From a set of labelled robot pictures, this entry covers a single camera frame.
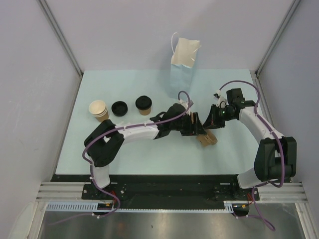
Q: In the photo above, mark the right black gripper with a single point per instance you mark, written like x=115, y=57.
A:
x=212, y=122

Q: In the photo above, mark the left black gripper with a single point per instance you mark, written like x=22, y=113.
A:
x=194, y=129

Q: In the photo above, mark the brown pulp cup carrier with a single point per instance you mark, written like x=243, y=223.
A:
x=207, y=139

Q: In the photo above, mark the black plastic cup lid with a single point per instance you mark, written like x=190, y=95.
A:
x=143, y=102

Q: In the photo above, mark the light blue paper bag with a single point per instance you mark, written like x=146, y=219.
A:
x=184, y=53

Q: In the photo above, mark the brown paper coffee cup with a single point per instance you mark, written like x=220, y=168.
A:
x=145, y=112

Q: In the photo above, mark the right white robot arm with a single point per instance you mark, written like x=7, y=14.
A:
x=276, y=158

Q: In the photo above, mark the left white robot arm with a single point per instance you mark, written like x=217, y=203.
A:
x=104, y=143

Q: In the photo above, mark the stack of black lids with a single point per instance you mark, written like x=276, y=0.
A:
x=119, y=108

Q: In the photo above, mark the stack of paper cups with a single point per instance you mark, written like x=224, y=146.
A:
x=98, y=109

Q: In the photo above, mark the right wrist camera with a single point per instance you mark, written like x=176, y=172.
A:
x=221, y=101

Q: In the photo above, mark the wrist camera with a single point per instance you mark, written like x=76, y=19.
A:
x=221, y=101
x=186, y=104

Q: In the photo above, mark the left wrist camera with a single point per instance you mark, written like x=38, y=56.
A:
x=186, y=104

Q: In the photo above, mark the white slotted cable duct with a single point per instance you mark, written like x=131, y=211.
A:
x=100, y=207

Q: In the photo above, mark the aluminium frame post right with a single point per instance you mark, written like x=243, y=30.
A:
x=278, y=35

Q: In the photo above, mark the aluminium frame post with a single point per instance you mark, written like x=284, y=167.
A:
x=49, y=15
x=278, y=35

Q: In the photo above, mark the aluminium frame post left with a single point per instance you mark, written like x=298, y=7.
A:
x=49, y=15

